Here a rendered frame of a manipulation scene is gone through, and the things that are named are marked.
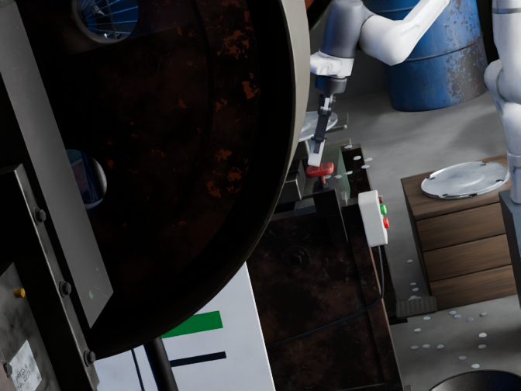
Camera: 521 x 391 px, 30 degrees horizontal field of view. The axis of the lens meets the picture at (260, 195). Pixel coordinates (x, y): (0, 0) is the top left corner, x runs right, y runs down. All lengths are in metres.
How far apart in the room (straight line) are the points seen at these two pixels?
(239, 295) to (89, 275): 1.49
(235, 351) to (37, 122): 1.65
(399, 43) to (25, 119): 1.37
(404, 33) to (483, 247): 1.07
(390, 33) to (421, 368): 1.11
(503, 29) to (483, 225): 0.76
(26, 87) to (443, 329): 2.24
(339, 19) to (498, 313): 1.27
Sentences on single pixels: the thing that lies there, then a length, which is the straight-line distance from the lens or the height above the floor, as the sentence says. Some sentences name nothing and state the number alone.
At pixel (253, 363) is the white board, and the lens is 2.69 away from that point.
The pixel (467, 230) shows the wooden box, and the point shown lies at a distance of 3.17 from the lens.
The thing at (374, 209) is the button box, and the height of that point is 0.60.
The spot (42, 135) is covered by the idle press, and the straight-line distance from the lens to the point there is 1.13.
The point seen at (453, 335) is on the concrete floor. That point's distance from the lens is 3.12.
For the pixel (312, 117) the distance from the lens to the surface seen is 2.85.
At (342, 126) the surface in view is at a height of 0.78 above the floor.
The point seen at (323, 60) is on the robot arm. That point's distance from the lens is 2.33.
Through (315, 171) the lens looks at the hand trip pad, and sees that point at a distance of 2.43.
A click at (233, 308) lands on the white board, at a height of 0.41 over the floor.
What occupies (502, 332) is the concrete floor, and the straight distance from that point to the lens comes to 3.09.
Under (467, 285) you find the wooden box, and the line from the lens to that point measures 3.25.
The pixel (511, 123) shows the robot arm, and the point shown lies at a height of 0.68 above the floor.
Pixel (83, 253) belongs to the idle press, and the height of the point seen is 1.14.
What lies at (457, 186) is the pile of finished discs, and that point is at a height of 0.36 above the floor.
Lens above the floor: 1.51
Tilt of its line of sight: 18 degrees down
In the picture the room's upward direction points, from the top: 15 degrees counter-clockwise
